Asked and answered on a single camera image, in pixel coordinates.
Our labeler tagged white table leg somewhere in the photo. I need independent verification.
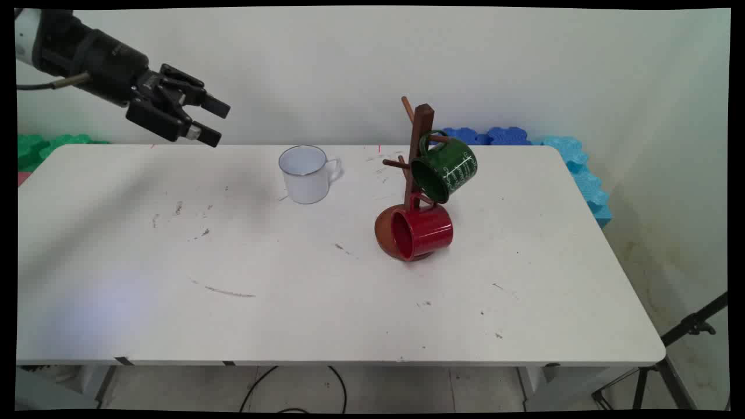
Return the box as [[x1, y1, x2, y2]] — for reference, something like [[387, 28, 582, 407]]
[[74, 365, 118, 403]]

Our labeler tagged white enamel mug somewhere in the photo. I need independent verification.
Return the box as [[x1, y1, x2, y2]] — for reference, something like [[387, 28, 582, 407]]
[[278, 145, 345, 205]]

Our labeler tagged light blue foam mat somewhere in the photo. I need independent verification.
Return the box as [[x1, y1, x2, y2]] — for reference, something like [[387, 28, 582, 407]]
[[531, 136, 613, 229]]

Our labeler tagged red ceramic mug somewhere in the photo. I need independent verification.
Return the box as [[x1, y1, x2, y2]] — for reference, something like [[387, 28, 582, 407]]
[[389, 194, 455, 262]]

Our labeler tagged dark blue foam mat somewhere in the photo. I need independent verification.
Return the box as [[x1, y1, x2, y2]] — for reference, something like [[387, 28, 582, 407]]
[[487, 126, 533, 146], [434, 127, 489, 146]]

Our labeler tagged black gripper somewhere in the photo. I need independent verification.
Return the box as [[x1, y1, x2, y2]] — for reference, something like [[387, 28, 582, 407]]
[[32, 10, 232, 148]]

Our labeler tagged black tripod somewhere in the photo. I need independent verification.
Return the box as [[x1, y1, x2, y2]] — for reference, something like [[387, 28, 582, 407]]
[[591, 291, 729, 411]]

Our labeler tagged brown wooden mug tree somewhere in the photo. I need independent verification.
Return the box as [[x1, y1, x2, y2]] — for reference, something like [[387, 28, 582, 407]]
[[374, 95, 452, 262]]

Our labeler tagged green foam mat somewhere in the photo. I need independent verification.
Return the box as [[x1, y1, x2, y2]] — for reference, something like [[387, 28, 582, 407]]
[[17, 134, 109, 174]]

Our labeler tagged green mug with white print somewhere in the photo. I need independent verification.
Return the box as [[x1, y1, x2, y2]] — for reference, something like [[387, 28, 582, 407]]
[[410, 130, 478, 204]]

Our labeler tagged black cable under table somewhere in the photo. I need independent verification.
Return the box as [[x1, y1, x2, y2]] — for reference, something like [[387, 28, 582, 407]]
[[238, 365, 349, 414]]

